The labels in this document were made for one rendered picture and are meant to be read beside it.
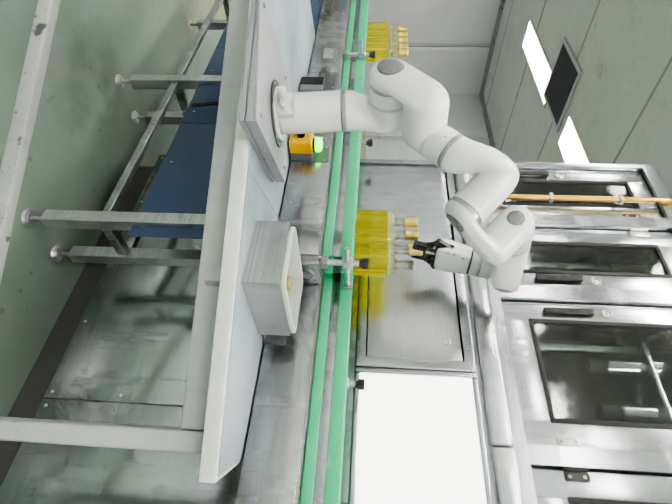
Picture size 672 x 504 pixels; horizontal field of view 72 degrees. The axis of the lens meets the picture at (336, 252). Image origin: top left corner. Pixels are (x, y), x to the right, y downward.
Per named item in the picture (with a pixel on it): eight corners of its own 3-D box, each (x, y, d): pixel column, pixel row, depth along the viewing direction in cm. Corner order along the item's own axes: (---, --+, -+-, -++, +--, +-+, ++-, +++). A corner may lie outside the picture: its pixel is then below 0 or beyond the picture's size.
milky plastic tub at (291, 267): (260, 336, 111) (295, 337, 111) (242, 282, 94) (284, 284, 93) (271, 277, 122) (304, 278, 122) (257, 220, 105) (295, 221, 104)
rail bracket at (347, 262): (322, 290, 128) (367, 291, 127) (318, 252, 115) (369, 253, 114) (323, 281, 130) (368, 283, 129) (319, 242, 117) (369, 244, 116)
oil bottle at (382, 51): (347, 61, 217) (407, 62, 215) (347, 50, 213) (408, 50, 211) (348, 55, 221) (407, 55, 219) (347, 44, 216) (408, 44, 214)
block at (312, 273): (296, 285, 127) (322, 286, 126) (293, 264, 119) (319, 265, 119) (298, 275, 129) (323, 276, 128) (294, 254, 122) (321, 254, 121)
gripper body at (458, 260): (472, 263, 143) (436, 255, 146) (479, 242, 135) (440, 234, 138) (468, 282, 139) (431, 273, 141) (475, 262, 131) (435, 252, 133)
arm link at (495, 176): (427, 163, 96) (482, 203, 90) (472, 118, 97) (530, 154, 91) (433, 193, 109) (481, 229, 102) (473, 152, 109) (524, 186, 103)
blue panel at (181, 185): (149, 272, 144) (284, 277, 141) (127, 235, 130) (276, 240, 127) (246, 29, 243) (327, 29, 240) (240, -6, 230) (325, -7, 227)
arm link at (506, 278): (498, 220, 115) (496, 250, 134) (487, 268, 112) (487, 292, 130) (534, 226, 112) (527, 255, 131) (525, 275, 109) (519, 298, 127)
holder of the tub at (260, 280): (261, 345, 116) (292, 346, 115) (240, 281, 94) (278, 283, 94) (272, 288, 126) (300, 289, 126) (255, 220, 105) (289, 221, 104)
